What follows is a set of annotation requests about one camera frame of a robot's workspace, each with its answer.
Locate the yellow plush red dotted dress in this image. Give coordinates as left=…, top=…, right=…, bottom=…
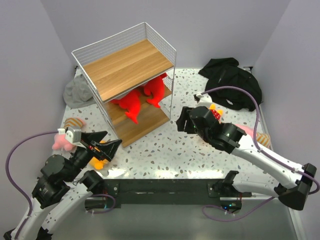
left=209, top=103, right=224, bottom=123

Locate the white wire wooden shelf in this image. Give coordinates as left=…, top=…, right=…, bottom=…
left=71, top=22, right=177, bottom=148

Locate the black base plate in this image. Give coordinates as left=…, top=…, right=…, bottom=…
left=103, top=178, right=252, bottom=209

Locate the red shark plush front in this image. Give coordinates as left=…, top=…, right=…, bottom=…
left=111, top=89, right=141, bottom=124

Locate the black jacket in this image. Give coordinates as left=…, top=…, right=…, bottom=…
left=198, top=57, right=263, bottom=112

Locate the pink plush striped hat right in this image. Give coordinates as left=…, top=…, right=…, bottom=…
left=236, top=124, right=271, bottom=148

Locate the pink plush striped hat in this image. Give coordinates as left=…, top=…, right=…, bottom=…
left=236, top=124, right=271, bottom=148
left=52, top=117, right=86, bottom=152

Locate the red shark plush back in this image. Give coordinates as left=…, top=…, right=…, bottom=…
left=143, top=73, right=167, bottom=108

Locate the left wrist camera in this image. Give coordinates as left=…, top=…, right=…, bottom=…
left=64, top=126, right=82, bottom=146

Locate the grey cloth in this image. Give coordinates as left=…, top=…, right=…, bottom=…
left=63, top=74, right=96, bottom=109

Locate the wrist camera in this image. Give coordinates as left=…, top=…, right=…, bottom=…
left=193, top=92, right=213, bottom=109
left=64, top=126, right=82, bottom=146

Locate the red shark plush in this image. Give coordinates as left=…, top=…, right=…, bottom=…
left=111, top=89, right=141, bottom=124
left=143, top=73, right=167, bottom=108

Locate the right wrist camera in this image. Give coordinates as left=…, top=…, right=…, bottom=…
left=193, top=92, right=213, bottom=109

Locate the yellow plush near left arm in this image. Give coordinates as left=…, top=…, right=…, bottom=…
left=89, top=140, right=112, bottom=171

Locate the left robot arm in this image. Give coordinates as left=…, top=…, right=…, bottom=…
left=3, top=127, right=122, bottom=240

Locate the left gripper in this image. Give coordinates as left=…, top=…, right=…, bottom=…
left=65, top=130, right=122, bottom=181

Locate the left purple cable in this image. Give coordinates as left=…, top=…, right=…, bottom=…
left=5, top=129, right=66, bottom=238

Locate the pink plush striped hat left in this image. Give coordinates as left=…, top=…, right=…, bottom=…
left=52, top=117, right=86, bottom=152

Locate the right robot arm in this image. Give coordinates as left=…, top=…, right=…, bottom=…
left=176, top=106, right=317, bottom=211

